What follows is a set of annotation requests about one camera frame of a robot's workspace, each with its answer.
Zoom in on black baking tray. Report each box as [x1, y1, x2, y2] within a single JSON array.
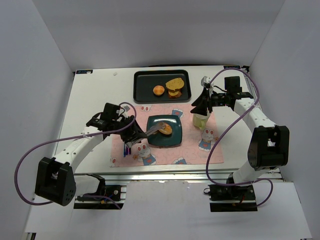
[[133, 69, 192, 104]]

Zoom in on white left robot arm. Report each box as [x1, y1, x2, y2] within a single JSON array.
[[35, 103, 147, 206]]

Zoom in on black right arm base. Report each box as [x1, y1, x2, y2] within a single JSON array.
[[203, 184, 258, 213]]

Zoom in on silver metal tongs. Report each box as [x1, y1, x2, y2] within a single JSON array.
[[141, 123, 158, 139]]

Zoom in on pink bunny placemat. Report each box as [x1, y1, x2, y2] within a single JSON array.
[[110, 103, 219, 167]]

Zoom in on pale yellow mug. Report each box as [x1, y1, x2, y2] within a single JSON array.
[[192, 113, 211, 130]]

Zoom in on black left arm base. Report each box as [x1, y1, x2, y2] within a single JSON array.
[[73, 174, 127, 210]]

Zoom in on small round orange bun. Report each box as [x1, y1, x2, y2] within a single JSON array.
[[153, 85, 165, 97]]

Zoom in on dark teal square plate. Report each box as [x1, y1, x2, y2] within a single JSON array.
[[146, 114, 183, 147]]

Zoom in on aluminium table frame rail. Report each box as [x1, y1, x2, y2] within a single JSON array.
[[44, 168, 286, 187]]

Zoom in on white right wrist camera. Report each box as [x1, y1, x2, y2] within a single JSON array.
[[200, 76, 211, 90]]

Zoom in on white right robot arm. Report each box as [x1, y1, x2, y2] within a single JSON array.
[[190, 76, 290, 187]]

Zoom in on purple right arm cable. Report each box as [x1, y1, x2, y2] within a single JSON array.
[[205, 67, 274, 207]]

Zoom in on sesame round bun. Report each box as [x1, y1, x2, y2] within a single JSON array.
[[156, 122, 173, 135]]

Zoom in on yellow bread slice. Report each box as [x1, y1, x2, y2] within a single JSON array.
[[165, 77, 185, 91]]

